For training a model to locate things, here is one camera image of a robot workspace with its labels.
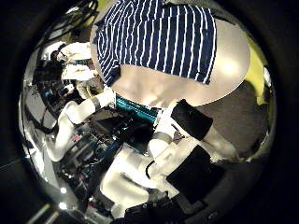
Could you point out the person in white shirt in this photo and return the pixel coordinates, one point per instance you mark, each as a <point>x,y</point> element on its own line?
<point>76,62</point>

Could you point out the teal circuit board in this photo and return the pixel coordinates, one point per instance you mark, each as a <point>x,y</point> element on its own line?
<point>135,108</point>

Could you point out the black electronics rack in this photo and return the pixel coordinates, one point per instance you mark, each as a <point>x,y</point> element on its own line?
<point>51,84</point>

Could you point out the navy white striped shirt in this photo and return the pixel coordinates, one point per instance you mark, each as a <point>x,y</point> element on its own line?
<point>155,37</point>

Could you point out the large yellow green chair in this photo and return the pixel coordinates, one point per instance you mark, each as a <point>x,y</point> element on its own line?
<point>257,71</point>

